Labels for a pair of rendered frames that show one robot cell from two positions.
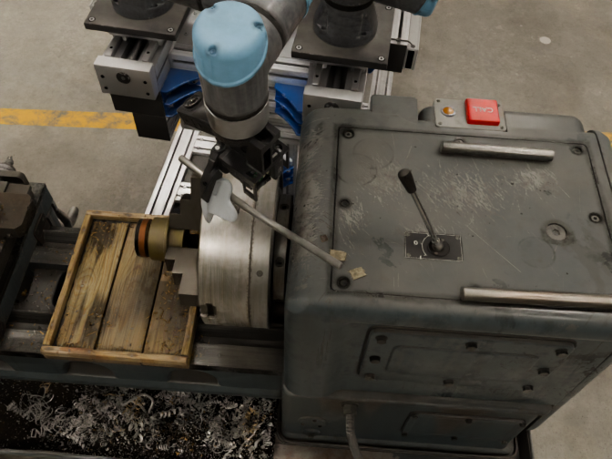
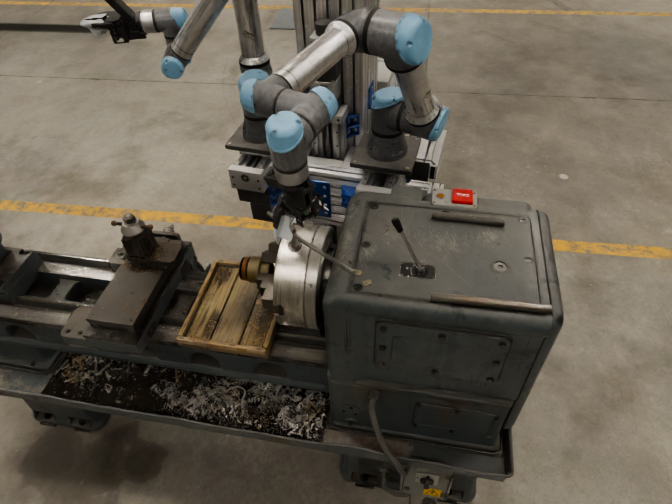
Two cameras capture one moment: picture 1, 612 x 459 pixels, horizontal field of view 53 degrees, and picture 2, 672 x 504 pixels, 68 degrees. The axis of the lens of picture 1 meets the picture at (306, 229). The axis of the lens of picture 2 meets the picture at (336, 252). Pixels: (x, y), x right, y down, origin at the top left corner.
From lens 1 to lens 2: 0.40 m
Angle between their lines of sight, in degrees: 12
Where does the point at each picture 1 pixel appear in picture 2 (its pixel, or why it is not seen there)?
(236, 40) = (285, 128)
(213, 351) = (284, 349)
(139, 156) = (258, 246)
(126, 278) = (234, 300)
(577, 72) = (588, 199)
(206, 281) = (278, 289)
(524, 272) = (474, 288)
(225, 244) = (291, 266)
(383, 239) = (387, 265)
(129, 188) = not seen: hidden behind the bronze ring
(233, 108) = (286, 166)
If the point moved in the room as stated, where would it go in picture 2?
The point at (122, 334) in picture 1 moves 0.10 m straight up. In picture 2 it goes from (227, 334) to (221, 315)
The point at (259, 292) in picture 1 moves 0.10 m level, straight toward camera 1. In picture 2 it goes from (310, 298) to (307, 328)
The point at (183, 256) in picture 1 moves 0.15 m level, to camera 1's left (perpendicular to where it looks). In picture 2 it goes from (267, 278) to (220, 273)
